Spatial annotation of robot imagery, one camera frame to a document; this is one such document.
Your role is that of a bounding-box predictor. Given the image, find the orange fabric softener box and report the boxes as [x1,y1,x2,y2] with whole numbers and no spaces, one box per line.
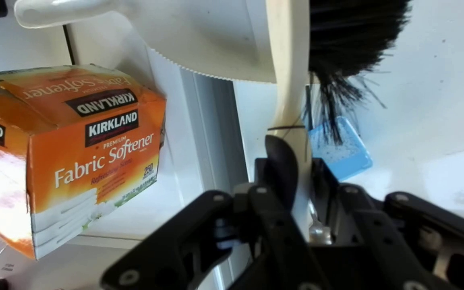
[0,62,168,260]

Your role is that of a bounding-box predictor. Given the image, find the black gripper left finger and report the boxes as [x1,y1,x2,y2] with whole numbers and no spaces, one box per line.
[100,157,330,290]

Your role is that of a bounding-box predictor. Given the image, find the blue plastic detergent scoop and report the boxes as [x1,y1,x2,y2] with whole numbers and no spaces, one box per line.
[308,114,374,181]

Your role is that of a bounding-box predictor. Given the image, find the white dustpan with black lip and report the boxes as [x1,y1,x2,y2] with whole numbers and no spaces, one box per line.
[13,0,277,85]

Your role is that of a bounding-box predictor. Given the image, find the white hand broom black bristles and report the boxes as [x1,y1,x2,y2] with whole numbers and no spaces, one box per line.
[263,0,414,246]

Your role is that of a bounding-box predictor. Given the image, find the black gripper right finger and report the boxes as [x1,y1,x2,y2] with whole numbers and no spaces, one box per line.
[311,157,464,290]

